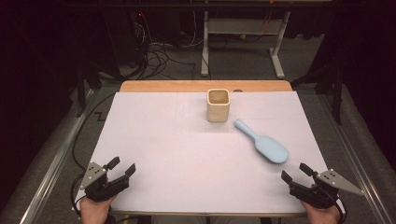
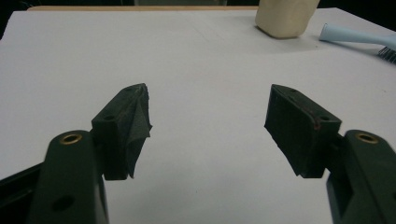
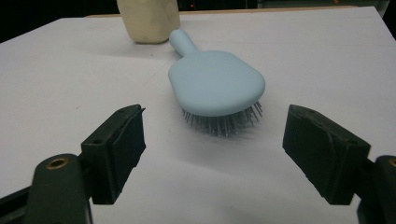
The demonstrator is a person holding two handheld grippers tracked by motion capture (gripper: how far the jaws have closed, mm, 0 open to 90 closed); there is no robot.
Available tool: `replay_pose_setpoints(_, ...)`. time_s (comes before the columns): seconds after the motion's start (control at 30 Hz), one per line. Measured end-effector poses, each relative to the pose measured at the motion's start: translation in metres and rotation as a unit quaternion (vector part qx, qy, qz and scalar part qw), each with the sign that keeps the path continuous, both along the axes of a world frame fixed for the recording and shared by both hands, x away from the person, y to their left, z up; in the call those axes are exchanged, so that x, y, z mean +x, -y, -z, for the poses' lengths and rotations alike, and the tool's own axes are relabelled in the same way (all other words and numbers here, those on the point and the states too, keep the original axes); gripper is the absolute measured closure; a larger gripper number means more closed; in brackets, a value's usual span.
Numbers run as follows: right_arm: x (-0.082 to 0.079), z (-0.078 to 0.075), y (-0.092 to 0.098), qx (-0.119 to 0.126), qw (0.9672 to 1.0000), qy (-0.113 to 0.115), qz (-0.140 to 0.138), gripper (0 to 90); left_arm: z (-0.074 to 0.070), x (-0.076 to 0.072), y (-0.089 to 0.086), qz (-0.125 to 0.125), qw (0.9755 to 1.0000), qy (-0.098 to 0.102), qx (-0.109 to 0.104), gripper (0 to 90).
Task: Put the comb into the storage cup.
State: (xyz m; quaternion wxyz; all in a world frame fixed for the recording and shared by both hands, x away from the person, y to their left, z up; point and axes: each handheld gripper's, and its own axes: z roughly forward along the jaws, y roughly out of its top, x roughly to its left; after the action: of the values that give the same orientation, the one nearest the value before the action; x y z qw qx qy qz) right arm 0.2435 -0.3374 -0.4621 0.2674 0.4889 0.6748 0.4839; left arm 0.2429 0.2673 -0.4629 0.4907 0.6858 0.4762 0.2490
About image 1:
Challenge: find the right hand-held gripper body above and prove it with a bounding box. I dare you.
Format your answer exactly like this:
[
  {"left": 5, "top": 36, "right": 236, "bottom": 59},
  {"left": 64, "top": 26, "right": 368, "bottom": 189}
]
[{"left": 289, "top": 168, "right": 365, "bottom": 210}]

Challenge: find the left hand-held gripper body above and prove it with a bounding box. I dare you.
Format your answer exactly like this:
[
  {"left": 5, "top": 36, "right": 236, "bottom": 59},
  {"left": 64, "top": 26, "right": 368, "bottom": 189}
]
[{"left": 79, "top": 161, "right": 121, "bottom": 203}]

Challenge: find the light blue rice spoon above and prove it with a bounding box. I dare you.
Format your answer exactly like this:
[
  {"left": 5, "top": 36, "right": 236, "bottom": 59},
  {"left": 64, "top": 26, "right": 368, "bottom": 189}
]
[{"left": 233, "top": 119, "right": 290, "bottom": 164}]

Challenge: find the cream square cup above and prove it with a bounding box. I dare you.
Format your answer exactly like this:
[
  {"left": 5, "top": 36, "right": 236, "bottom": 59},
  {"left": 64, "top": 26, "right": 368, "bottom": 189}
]
[{"left": 206, "top": 88, "right": 232, "bottom": 123}]

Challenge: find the person's right hand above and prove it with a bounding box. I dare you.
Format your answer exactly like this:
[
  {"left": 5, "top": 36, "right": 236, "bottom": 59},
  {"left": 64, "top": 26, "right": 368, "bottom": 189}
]
[{"left": 299, "top": 199, "right": 343, "bottom": 224}]

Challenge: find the person's left hand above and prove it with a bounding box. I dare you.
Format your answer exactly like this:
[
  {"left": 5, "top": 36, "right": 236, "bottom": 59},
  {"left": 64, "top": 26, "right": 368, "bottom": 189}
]
[{"left": 78, "top": 195, "right": 119, "bottom": 224}]

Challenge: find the white table mat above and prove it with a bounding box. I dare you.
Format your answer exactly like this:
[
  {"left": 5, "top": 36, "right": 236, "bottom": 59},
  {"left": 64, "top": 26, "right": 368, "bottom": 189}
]
[{"left": 72, "top": 91, "right": 346, "bottom": 216}]

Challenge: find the black stand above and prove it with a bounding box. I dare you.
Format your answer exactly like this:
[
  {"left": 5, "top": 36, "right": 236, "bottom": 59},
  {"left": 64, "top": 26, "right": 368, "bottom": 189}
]
[
  {"left": 74, "top": 60, "right": 104, "bottom": 119},
  {"left": 290, "top": 59, "right": 345, "bottom": 126}
]

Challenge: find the wooden table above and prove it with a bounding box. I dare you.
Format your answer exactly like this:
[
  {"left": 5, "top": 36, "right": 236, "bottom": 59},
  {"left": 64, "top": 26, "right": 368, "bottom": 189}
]
[{"left": 72, "top": 79, "right": 346, "bottom": 218}]

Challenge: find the dark equipment case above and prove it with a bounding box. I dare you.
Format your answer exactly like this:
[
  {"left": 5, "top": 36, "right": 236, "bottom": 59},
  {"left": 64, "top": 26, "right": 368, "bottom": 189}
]
[{"left": 104, "top": 10, "right": 150, "bottom": 78}]

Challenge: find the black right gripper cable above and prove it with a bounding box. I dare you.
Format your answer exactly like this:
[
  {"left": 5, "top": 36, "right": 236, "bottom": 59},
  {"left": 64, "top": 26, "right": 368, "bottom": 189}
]
[{"left": 335, "top": 200, "right": 347, "bottom": 224}]

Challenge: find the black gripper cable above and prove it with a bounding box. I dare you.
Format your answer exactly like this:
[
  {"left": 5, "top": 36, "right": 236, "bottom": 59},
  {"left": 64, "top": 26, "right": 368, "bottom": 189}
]
[
  {"left": 335, "top": 200, "right": 347, "bottom": 224},
  {"left": 69, "top": 91, "right": 118, "bottom": 218}
]

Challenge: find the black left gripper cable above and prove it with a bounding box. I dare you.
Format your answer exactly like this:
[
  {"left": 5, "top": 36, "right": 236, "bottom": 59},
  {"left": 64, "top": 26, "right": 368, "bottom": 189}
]
[{"left": 69, "top": 91, "right": 118, "bottom": 218}]

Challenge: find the aluminium floor rail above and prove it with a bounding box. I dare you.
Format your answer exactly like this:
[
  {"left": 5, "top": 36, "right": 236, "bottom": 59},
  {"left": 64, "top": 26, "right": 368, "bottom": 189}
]
[
  {"left": 316, "top": 91, "right": 393, "bottom": 224},
  {"left": 18, "top": 88, "right": 101, "bottom": 224}
]

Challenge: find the tangle of black cables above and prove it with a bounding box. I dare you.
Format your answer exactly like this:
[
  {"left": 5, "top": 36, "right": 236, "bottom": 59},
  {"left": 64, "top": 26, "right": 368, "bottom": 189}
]
[{"left": 134, "top": 12, "right": 206, "bottom": 80}]

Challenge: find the orange cable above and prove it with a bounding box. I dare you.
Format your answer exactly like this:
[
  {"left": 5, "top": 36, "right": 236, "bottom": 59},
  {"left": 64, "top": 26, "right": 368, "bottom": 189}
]
[{"left": 260, "top": 0, "right": 276, "bottom": 36}]

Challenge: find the white metal stand frame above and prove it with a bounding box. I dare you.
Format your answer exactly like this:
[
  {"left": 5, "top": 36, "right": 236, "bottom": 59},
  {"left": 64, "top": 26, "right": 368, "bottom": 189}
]
[{"left": 200, "top": 0, "right": 292, "bottom": 80}]

